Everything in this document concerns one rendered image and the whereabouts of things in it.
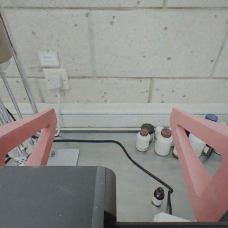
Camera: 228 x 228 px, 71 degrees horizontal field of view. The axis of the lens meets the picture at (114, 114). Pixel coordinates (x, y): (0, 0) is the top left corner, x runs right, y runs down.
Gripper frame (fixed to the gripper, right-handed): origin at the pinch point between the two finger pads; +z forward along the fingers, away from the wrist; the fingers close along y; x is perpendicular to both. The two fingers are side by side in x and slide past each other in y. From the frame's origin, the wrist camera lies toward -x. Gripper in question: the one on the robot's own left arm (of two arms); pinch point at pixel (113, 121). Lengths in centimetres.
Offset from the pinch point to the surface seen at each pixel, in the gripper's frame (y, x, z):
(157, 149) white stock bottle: -16, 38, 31
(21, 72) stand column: 22.5, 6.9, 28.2
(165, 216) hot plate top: -11.6, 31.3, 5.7
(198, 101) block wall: -36, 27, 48
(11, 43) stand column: 22.5, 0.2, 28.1
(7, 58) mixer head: 17.8, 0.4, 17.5
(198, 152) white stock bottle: -30, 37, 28
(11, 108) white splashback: 42, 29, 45
